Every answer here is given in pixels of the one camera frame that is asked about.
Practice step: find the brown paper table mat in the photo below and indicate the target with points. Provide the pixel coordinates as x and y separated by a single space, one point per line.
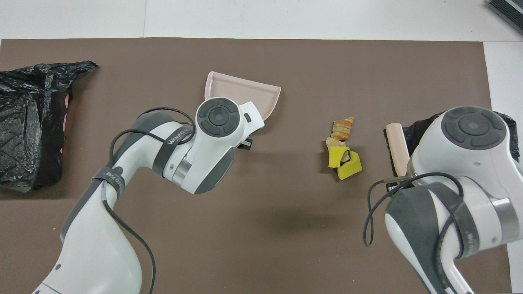
286 245

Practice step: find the dark ribbed device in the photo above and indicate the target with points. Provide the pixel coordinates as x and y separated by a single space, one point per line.
510 12

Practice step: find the beige brush with black bristles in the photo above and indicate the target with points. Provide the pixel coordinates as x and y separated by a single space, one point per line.
398 147

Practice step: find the yellow sponge with green base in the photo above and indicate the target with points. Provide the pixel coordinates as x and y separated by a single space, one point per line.
336 157

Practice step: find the pink bin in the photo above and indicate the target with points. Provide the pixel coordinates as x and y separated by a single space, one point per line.
65 120

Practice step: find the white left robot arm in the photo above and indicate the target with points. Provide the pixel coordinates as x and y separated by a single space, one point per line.
102 245

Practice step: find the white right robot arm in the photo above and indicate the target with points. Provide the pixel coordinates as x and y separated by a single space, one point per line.
470 163

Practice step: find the notched yellow sponge piece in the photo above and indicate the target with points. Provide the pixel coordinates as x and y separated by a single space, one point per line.
350 169

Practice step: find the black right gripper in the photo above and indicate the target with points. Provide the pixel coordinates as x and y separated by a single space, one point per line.
393 188

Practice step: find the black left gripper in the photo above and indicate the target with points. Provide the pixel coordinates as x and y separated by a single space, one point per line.
246 144

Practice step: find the pale biscuit piece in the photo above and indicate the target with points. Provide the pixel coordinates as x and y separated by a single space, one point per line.
333 143

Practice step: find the black plastic trash bag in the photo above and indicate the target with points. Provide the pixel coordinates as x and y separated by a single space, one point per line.
416 134
24 106

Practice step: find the pointed striped croissant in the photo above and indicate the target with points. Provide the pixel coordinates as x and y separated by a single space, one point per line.
342 128

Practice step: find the beige plastic dustpan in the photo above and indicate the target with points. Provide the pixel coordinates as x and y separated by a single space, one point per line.
245 92

